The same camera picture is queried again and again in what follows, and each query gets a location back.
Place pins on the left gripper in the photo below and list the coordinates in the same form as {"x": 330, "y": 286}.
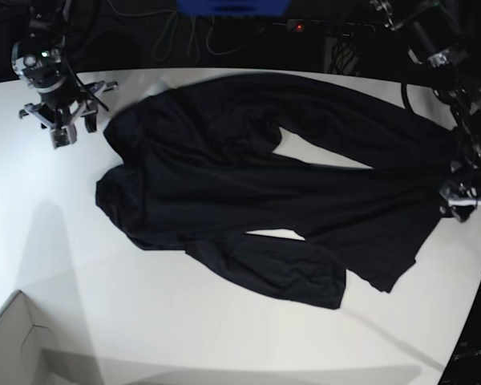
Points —
{"x": 461, "y": 192}

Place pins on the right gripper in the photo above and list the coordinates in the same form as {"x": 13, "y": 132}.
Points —
{"x": 58, "y": 111}

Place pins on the black t-shirt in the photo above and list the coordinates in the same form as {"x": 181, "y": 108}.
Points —
{"x": 278, "y": 183}

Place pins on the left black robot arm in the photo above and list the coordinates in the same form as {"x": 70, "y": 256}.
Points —
{"x": 435, "y": 40}

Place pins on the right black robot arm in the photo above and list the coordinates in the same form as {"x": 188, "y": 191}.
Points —
{"x": 40, "y": 59}

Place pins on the blue plastic bin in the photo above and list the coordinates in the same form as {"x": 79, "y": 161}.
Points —
{"x": 233, "y": 7}

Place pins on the black power strip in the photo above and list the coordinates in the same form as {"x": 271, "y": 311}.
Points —
{"x": 328, "y": 26}

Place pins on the white cardboard box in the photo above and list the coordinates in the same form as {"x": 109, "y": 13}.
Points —
{"x": 30, "y": 353}

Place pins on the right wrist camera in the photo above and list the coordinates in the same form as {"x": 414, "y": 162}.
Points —
{"x": 61, "y": 137}

